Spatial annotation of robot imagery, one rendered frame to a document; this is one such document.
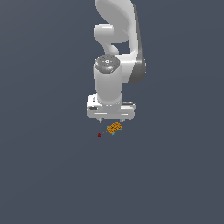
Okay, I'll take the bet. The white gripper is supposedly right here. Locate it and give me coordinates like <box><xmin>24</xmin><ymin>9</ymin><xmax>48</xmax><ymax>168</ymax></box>
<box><xmin>86</xmin><ymin>93</ymin><xmax>137</xmax><ymax>123</ymax></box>

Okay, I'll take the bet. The orange box with blue edge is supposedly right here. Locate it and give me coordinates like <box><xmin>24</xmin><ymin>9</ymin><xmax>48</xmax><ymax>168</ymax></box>
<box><xmin>106</xmin><ymin>121</ymin><xmax>123</xmax><ymax>136</ymax></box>

